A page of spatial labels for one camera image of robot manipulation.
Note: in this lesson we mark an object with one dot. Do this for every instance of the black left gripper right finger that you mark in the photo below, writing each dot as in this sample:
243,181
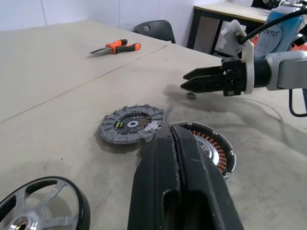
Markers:
204,191

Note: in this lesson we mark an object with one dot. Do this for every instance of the orange black pliers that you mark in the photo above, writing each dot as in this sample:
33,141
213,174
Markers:
112,45

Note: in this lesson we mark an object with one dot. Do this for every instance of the black plastic chair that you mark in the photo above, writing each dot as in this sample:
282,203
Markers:
158,30

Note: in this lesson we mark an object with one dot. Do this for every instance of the motor housing with copper windings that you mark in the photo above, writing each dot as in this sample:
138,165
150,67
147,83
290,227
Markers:
216,143

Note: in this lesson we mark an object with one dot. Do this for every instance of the black framed desk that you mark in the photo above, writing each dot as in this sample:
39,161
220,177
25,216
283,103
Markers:
216,10

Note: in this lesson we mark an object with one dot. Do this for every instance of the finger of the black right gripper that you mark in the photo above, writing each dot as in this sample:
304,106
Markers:
206,72
206,85

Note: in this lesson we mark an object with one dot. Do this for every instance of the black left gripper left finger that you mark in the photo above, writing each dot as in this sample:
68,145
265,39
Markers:
153,179

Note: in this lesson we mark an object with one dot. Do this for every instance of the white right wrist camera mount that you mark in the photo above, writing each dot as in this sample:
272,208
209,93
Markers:
233,36

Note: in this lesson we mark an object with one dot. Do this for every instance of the silver spoked rotor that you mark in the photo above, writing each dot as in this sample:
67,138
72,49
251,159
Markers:
54,195

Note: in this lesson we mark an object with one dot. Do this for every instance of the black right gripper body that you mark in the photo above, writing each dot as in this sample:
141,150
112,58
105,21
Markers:
236,76

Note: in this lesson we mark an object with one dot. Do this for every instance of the grey round motor lid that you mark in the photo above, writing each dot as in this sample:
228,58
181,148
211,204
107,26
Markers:
112,129

